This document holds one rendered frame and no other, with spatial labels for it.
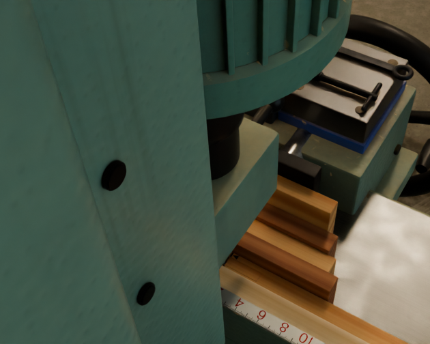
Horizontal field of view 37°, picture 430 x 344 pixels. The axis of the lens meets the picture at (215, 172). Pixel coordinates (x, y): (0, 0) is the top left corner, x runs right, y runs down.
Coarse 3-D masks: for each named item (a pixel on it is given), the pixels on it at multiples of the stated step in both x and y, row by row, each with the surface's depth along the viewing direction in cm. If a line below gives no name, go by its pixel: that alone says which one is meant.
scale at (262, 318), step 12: (228, 300) 52; (240, 300) 52; (240, 312) 51; (252, 312) 51; (264, 312) 51; (264, 324) 50; (276, 324) 50; (288, 324) 50; (288, 336) 50; (300, 336) 50; (312, 336) 50
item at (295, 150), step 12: (300, 132) 62; (288, 144) 61; (300, 144) 61; (288, 156) 56; (300, 156) 61; (288, 168) 55; (300, 168) 55; (312, 168) 55; (300, 180) 56; (312, 180) 55
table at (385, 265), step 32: (416, 160) 72; (384, 192) 68; (352, 224) 62; (384, 224) 62; (416, 224) 62; (352, 256) 60; (384, 256) 60; (416, 256) 60; (352, 288) 58; (384, 288) 58; (416, 288) 58; (384, 320) 56; (416, 320) 56
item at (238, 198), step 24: (240, 144) 47; (264, 144) 47; (240, 168) 46; (264, 168) 48; (216, 192) 44; (240, 192) 45; (264, 192) 50; (216, 216) 43; (240, 216) 48; (216, 240) 45
